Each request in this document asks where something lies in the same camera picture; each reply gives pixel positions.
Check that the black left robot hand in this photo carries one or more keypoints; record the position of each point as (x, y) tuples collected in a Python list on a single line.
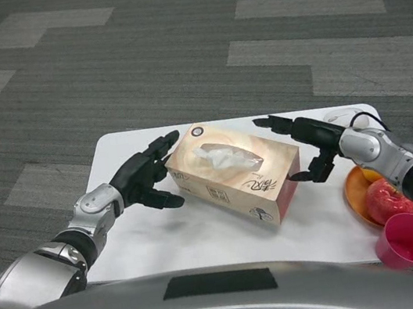
[(141, 177)]

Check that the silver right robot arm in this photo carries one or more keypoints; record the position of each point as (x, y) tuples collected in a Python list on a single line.
[(412, 175)]

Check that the pink plastic cup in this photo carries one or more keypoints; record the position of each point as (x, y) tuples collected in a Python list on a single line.
[(407, 241)]

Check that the orange plate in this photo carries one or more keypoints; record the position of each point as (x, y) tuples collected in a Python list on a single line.
[(356, 197)]

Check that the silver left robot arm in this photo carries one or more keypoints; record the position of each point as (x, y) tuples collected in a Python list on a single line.
[(59, 246)]

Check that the beige printed tissue box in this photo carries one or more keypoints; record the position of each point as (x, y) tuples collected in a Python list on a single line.
[(233, 173)]

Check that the red apple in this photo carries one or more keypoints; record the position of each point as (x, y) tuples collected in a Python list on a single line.
[(386, 199)]

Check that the yellow orange fruit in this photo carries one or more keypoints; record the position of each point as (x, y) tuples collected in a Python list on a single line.
[(370, 174)]

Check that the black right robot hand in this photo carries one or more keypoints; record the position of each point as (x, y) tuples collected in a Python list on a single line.
[(312, 134)]

